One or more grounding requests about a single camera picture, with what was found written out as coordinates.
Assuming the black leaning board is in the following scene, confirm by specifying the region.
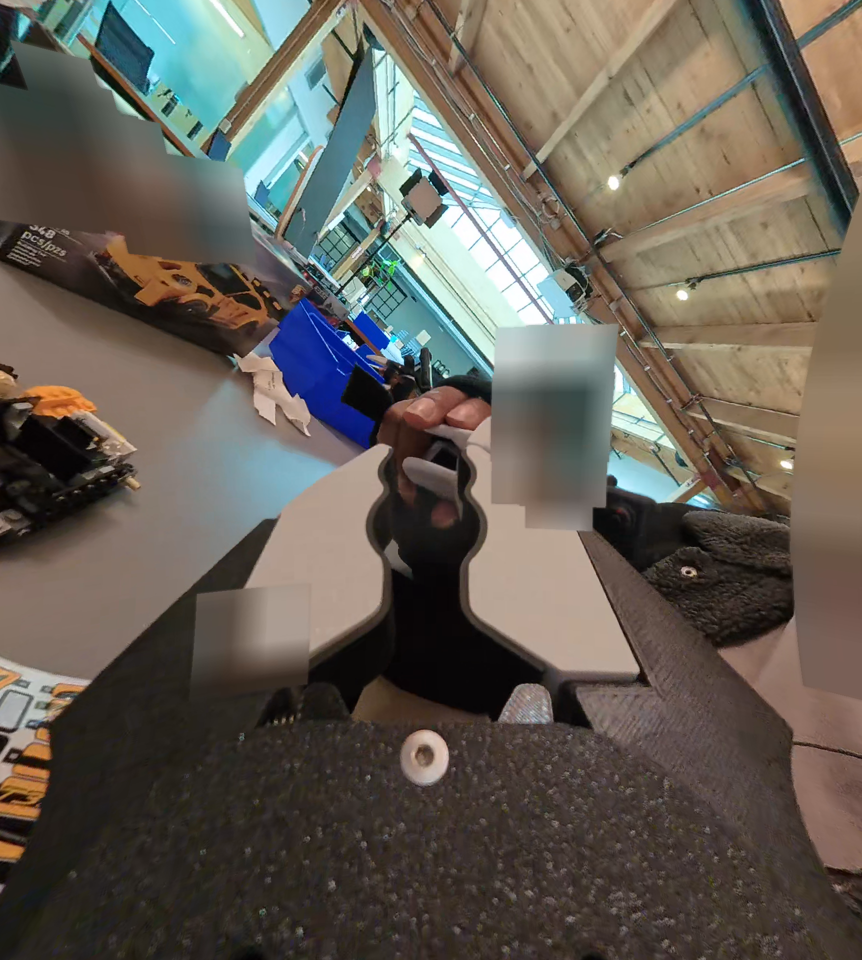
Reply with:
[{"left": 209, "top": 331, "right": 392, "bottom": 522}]
[{"left": 279, "top": 24, "right": 381, "bottom": 261}]

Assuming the pinkish grey shirt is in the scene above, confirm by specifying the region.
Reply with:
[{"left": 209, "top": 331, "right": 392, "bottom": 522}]
[{"left": 716, "top": 600, "right": 862, "bottom": 873}]

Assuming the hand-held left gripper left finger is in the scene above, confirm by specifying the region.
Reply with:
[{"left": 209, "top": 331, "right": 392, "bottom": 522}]
[{"left": 245, "top": 442, "right": 396, "bottom": 670}]

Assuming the white crumpled paper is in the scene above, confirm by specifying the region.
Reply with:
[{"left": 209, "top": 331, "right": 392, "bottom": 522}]
[{"left": 234, "top": 352, "right": 314, "bottom": 438}]

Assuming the orange and black sticker sheet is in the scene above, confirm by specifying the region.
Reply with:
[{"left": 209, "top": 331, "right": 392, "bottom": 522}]
[{"left": 0, "top": 642, "right": 92, "bottom": 884}]

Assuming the person's right hand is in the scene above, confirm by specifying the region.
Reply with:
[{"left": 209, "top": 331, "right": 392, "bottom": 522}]
[{"left": 380, "top": 373, "right": 494, "bottom": 531}]

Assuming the thin dark cable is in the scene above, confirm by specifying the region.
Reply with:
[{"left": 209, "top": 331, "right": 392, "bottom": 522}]
[{"left": 791, "top": 738, "right": 862, "bottom": 768}]

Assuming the blue storage bin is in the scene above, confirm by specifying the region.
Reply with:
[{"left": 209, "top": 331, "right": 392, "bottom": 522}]
[
  {"left": 268, "top": 297, "right": 389, "bottom": 450},
  {"left": 347, "top": 311, "right": 404, "bottom": 355}
]

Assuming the grey desk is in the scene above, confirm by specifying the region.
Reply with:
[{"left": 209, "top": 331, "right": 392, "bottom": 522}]
[{"left": 0, "top": 240, "right": 374, "bottom": 931}]

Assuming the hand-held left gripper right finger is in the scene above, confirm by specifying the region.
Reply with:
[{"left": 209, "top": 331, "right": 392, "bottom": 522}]
[{"left": 459, "top": 450, "right": 642, "bottom": 685}]

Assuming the black brick car chassis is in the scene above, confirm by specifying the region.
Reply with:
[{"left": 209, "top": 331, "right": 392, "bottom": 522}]
[{"left": 0, "top": 384, "right": 141, "bottom": 573}]

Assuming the toy car set box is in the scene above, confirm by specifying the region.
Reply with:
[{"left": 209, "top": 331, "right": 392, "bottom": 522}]
[{"left": 0, "top": 138, "right": 306, "bottom": 359}]

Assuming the studio light panel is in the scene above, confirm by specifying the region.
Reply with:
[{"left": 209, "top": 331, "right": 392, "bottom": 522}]
[{"left": 398, "top": 170, "right": 449, "bottom": 228}]

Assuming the black office chair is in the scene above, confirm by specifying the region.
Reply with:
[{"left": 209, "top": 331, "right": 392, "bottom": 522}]
[{"left": 92, "top": 0, "right": 157, "bottom": 96}]

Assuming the black fleece jacket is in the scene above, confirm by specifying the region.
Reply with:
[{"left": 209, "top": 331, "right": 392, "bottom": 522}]
[{"left": 639, "top": 508, "right": 862, "bottom": 960}]

